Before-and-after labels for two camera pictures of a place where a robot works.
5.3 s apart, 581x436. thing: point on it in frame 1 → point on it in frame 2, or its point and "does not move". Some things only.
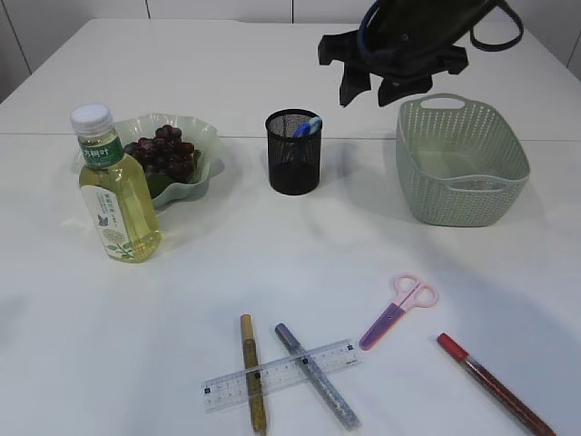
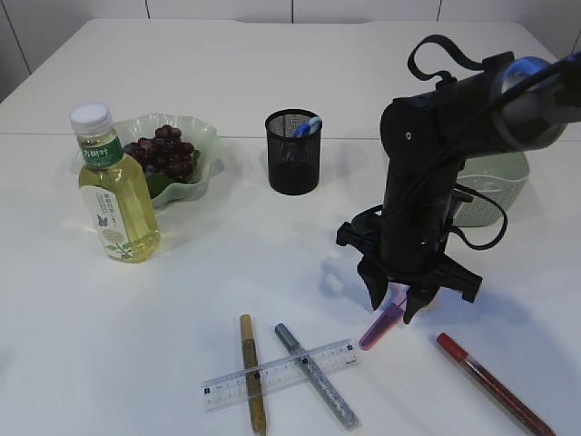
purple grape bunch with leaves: (166, 159) does not move
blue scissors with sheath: (304, 129) does not move
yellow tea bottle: (117, 189) does not move
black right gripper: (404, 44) → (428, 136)
